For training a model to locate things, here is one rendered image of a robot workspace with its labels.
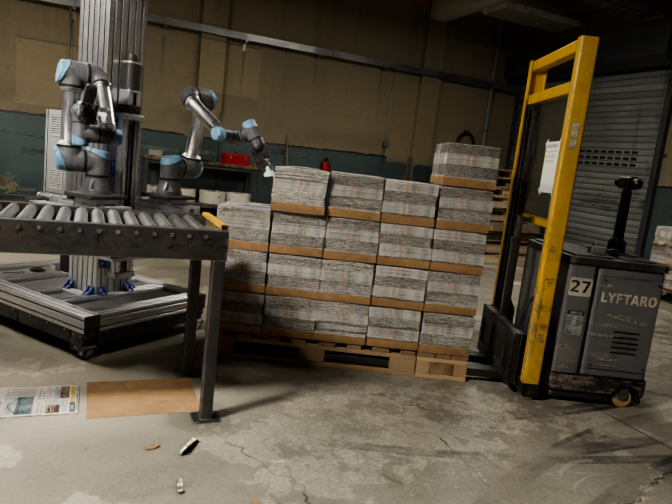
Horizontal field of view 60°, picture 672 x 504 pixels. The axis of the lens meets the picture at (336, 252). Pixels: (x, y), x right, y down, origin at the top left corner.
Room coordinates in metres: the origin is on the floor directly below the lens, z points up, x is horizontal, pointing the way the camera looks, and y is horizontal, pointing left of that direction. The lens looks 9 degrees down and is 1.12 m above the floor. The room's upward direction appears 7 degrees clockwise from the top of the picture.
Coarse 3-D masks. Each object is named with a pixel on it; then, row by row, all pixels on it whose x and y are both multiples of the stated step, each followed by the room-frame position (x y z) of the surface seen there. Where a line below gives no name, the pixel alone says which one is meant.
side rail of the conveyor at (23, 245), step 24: (0, 240) 1.96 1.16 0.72; (24, 240) 1.99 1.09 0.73; (48, 240) 2.02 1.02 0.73; (72, 240) 2.05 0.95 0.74; (96, 240) 2.08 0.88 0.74; (120, 240) 2.11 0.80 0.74; (144, 240) 2.15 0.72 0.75; (168, 240) 2.18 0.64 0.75; (192, 240) 2.22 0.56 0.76; (216, 240) 2.26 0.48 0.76
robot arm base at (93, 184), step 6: (90, 174) 2.93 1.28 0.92; (84, 180) 2.95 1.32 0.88; (90, 180) 2.93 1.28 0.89; (96, 180) 2.94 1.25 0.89; (102, 180) 2.95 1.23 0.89; (108, 180) 3.00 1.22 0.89; (84, 186) 2.93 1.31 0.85; (90, 186) 2.92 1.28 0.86; (96, 186) 2.93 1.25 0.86; (102, 186) 2.95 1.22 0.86; (108, 186) 2.98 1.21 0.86; (84, 192) 2.92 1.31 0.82; (90, 192) 2.92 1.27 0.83; (96, 192) 2.92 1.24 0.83; (102, 192) 2.94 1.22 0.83; (108, 192) 2.97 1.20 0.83
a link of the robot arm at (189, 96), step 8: (184, 88) 3.37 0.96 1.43; (192, 88) 3.37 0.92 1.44; (184, 96) 3.31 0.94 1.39; (192, 96) 3.31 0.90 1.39; (184, 104) 3.31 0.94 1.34; (192, 104) 3.29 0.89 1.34; (200, 104) 3.28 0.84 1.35; (200, 112) 3.24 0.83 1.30; (208, 112) 3.24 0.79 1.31; (200, 120) 3.25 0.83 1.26; (208, 120) 3.20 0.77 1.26; (216, 120) 3.21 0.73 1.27; (208, 128) 3.21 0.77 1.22; (216, 128) 3.13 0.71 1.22; (224, 128) 3.17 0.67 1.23; (216, 136) 3.13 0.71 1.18; (224, 136) 3.15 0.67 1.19; (232, 136) 3.19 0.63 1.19
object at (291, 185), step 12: (276, 168) 3.02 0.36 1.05; (288, 168) 3.02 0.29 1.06; (276, 180) 3.03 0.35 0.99; (288, 180) 3.03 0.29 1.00; (300, 180) 3.03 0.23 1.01; (312, 180) 3.04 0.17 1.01; (324, 180) 3.03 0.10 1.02; (276, 192) 3.03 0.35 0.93; (288, 192) 3.03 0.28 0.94; (300, 192) 3.03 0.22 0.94; (312, 192) 3.03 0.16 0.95; (324, 192) 3.03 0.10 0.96; (300, 204) 3.03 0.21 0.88; (312, 204) 3.03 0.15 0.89; (324, 204) 3.04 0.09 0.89
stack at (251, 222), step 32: (256, 224) 3.05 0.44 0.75; (288, 224) 3.06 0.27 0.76; (320, 224) 3.06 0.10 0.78; (352, 224) 3.07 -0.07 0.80; (384, 224) 3.08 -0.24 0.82; (256, 256) 3.05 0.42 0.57; (288, 256) 3.05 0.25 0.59; (384, 256) 3.07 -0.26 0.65; (416, 256) 3.08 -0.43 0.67; (320, 288) 3.06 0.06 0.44; (352, 288) 3.07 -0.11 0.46; (384, 288) 3.07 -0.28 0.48; (416, 288) 3.08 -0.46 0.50; (224, 320) 3.05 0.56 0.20; (256, 320) 3.05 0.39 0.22; (288, 320) 3.05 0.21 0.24; (320, 320) 3.06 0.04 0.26; (352, 320) 3.06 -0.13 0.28; (384, 320) 3.07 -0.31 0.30; (416, 320) 3.07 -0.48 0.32; (224, 352) 3.05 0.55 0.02; (288, 352) 3.19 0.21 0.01; (320, 352) 3.06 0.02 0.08; (352, 352) 3.06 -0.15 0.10; (384, 352) 3.07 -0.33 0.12
